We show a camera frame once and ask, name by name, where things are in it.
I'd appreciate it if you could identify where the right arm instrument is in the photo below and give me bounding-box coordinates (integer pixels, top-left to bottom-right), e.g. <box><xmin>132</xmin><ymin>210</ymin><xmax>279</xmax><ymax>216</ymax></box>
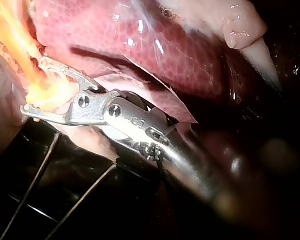
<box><xmin>69</xmin><ymin>89</ymin><xmax>217</xmax><ymax>200</ymax></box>

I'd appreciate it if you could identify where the right arm instrument jaw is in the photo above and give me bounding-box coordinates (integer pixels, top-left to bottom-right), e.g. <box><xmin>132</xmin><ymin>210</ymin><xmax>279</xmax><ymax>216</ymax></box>
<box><xmin>19</xmin><ymin>104</ymin><xmax>73</xmax><ymax>125</ymax></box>
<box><xmin>39</xmin><ymin>57</ymin><xmax>100</xmax><ymax>92</ymax></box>

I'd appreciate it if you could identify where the thin tube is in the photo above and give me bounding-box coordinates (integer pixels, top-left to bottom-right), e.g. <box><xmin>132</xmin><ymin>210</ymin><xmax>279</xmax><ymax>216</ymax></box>
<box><xmin>0</xmin><ymin>3</ymin><xmax>49</xmax><ymax>88</ymax></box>

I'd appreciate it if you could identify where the pale fatty tissue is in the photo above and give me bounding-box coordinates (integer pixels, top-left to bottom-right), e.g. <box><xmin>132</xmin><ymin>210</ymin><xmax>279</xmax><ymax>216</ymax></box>
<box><xmin>0</xmin><ymin>29</ymin><xmax>49</xmax><ymax>127</ymax></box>
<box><xmin>64</xmin><ymin>124</ymin><xmax>121</xmax><ymax>161</ymax></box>
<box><xmin>137</xmin><ymin>0</ymin><xmax>283</xmax><ymax>92</ymax></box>

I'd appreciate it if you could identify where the dark red liver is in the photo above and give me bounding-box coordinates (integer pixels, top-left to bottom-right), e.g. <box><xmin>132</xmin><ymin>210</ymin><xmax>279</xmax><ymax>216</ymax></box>
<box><xmin>27</xmin><ymin>0</ymin><xmax>300</xmax><ymax>126</ymax></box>

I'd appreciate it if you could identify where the thin steel wire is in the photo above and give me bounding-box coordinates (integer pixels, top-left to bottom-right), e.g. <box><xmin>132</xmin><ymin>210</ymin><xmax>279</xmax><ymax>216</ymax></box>
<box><xmin>45</xmin><ymin>162</ymin><xmax>118</xmax><ymax>240</ymax></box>
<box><xmin>0</xmin><ymin>131</ymin><xmax>61</xmax><ymax>240</ymax></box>

